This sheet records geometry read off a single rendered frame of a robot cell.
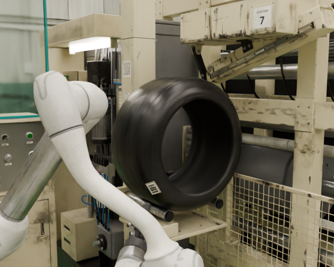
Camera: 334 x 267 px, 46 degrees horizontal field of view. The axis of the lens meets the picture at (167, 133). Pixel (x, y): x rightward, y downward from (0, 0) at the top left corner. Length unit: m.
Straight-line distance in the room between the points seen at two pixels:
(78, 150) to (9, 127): 1.00
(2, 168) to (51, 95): 1.04
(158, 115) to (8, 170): 0.92
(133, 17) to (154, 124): 0.62
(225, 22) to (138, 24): 0.42
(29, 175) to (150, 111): 0.50
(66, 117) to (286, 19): 0.95
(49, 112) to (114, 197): 0.30
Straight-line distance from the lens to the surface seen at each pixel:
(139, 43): 1.93
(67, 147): 1.13
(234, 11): 1.77
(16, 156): 2.13
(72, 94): 1.17
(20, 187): 1.43
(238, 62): 1.91
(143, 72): 1.93
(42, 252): 2.26
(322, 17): 1.67
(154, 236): 1.10
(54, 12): 11.21
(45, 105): 1.14
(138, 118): 1.54
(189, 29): 1.99
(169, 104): 1.54
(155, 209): 1.71
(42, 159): 1.37
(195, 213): 2.00
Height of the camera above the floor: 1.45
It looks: 8 degrees down
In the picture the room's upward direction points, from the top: straight up
